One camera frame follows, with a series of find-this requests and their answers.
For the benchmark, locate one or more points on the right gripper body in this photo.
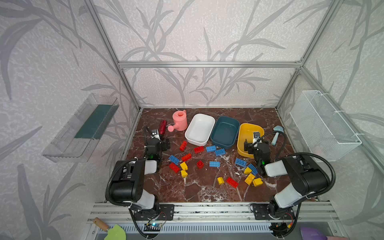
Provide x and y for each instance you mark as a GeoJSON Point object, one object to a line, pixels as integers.
{"type": "Point", "coordinates": [250, 145]}

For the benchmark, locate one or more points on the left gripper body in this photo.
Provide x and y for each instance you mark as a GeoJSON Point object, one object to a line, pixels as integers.
{"type": "Point", "coordinates": [151, 137]}

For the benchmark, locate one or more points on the blue lego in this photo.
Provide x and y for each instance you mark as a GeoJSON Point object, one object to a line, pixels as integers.
{"type": "Point", "coordinates": [215, 164]}
{"type": "Point", "coordinates": [240, 163]}
{"type": "Point", "coordinates": [174, 160]}
{"type": "Point", "coordinates": [220, 152]}
{"type": "Point", "coordinates": [211, 149]}

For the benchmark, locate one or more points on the red square lego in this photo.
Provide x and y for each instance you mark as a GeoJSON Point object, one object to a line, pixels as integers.
{"type": "Point", "coordinates": [200, 164]}

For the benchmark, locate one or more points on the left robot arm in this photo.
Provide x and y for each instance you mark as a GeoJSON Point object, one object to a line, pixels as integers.
{"type": "Point", "coordinates": [126, 184]}

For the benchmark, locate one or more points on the blue lego by right arm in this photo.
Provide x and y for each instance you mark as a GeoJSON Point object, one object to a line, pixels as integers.
{"type": "Point", "coordinates": [253, 168]}

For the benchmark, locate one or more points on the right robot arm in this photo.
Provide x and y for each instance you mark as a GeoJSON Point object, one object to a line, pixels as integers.
{"type": "Point", "coordinates": [310, 175]}

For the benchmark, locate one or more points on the yellow lego right small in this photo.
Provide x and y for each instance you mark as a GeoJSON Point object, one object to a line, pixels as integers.
{"type": "Point", "coordinates": [247, 171]}

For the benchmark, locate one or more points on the yellow rectangular bin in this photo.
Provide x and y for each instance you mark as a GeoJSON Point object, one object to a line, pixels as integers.
{"type": "Point", "coordinates": [246, 131]}

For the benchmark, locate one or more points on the light blue toy shovel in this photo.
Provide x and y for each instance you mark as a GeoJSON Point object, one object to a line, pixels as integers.
{"type": "Point", "coordinates": [279, 129]}

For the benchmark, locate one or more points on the yellow lego right long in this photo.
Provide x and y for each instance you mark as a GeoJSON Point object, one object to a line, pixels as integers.
{"type": "Point", "coordinates": [249, 179]}

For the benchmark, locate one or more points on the yellow lego far right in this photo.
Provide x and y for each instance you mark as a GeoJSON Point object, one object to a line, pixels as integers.
{"type": "Point", "coordinates": [257, 182]}

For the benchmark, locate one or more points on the yellow lego left upper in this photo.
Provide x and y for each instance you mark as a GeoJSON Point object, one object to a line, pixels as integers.
{"type": "Point", "coordinates": [184, 166]}

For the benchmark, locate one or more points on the pink watering can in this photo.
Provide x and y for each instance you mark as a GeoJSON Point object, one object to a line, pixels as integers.
{"type": "Point", "coordinates": [180, 121]}

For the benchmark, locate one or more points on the yellow lego left lower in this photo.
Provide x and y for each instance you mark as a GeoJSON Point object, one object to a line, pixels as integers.
{"type": "Point", "coordinates": [184, 174]}

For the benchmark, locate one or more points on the dark teal rectangular bin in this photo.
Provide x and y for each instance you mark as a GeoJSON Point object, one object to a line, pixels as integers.
{"type": "Point", "coordinates": [225, 132]}

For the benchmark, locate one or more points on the white rectangular bin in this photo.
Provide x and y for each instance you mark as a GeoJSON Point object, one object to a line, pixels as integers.
{"type": "Point", "coordinates": [199, 129]}

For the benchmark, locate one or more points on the yellow lego bottom centre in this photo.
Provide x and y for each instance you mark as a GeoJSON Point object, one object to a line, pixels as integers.
{"type": "Point", "coordinates": [220, 181]}

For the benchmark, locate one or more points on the purple object bottom right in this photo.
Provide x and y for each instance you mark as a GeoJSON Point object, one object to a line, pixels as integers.
{"type": "Point", "coordinates": [312, 234]}

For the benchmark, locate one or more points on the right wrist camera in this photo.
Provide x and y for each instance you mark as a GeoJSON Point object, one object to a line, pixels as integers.
{"type": "Point", "coordinates": [256, 137]}

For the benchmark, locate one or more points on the red handled tool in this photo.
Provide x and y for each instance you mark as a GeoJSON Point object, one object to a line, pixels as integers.
{"type": "Point", "coordinates": [162, 127]}

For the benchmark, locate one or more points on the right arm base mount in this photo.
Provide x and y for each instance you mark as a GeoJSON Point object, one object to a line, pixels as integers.
{"type": "Point", "coordinates": [271, 212]}

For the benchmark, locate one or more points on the white wire mesh basket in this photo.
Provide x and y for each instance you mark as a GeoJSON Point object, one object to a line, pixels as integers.
{"type": "Point", "coordinates": [322, 127]}

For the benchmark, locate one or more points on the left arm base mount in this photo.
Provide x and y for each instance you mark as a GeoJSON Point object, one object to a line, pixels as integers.
{"type": "Point", "coordinates": [162, 212]}

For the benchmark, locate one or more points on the clear plastic wall shelf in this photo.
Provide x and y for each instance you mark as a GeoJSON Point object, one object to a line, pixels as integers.
{"type": "Point", "coordinates": [79, 137]}

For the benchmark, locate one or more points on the green trowel wooden handle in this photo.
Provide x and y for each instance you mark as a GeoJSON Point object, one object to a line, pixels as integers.
{"type": "Point", "coordinates": [113, 233]}

